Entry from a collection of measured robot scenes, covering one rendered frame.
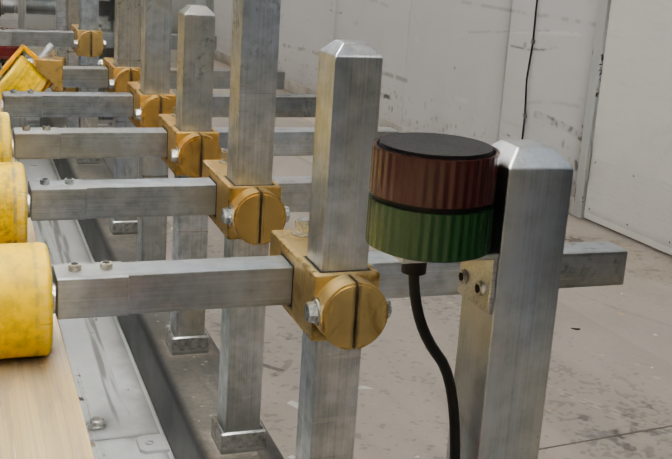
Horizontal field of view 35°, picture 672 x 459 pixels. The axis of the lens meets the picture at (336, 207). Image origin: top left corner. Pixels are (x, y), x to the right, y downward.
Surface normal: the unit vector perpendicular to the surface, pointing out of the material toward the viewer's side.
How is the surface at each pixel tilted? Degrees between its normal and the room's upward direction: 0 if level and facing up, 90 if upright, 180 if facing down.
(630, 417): 0
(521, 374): 90
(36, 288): 62
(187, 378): 0
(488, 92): 90
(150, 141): 90
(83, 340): 0
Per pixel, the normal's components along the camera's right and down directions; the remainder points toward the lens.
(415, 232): -0.30, 0.22
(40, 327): 0.31, 0.44
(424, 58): -0.91, 0.05
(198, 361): 0.07, -0.96
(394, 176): -0.67, 0.15
